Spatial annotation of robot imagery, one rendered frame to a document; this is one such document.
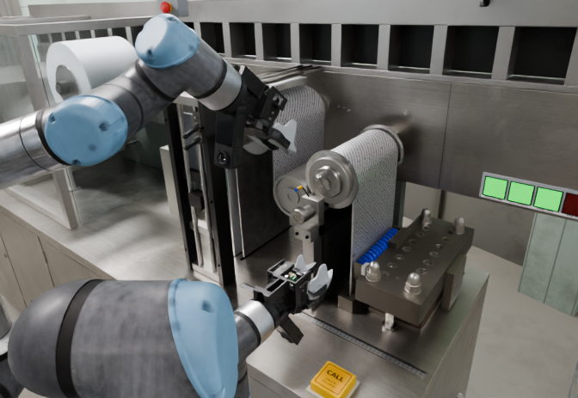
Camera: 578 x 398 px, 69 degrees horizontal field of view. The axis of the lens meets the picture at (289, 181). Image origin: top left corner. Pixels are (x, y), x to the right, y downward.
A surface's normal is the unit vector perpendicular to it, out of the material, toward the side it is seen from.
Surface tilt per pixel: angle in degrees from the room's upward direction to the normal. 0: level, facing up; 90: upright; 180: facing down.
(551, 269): 90
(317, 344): 0
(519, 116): 90
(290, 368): 0
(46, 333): 43
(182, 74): 119
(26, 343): 53
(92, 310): 23
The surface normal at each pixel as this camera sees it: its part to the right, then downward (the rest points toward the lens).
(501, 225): -0.77, 0.28
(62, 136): 0.00, 0.40
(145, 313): -0.05, -0.69
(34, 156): 0.07, 0.59
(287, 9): -0.61, 0.34
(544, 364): -0.03, -0.91
